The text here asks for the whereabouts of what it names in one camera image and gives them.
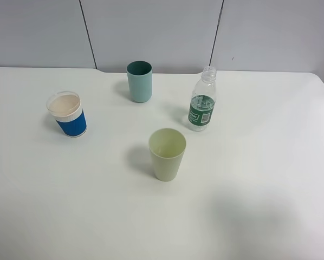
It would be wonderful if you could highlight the pale green plastic cup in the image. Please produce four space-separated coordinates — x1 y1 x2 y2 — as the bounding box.
148 128 186 182

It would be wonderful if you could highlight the clear bottle green label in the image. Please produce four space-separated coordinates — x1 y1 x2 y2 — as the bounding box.
188 66 217 132

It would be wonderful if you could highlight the teal plastic cup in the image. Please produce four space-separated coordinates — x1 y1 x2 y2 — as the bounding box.
126 61 153 103

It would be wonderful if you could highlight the blue white paper cup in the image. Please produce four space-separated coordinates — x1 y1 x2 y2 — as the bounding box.
46 91 87 138

